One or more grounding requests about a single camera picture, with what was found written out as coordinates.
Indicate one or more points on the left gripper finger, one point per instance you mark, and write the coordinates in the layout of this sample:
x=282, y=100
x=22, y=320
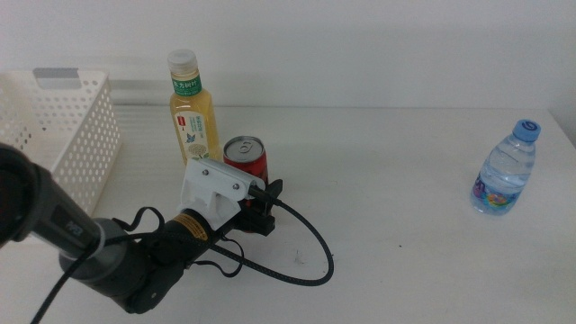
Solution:
x=275, y=183

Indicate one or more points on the red cola can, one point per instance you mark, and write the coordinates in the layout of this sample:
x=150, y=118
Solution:
x=252, y=168

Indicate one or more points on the yellow tea bottle green label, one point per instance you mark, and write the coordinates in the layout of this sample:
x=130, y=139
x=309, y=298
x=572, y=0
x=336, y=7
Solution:
x=193, y=112

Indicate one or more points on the small water bottle blue cap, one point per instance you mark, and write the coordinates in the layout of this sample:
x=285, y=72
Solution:
x=506, y=171

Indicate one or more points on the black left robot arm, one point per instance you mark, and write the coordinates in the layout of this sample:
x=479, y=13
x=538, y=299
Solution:
x=45, y=211

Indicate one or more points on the white perforated plastic basket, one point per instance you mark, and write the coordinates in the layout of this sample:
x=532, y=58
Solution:
x=90, y=135

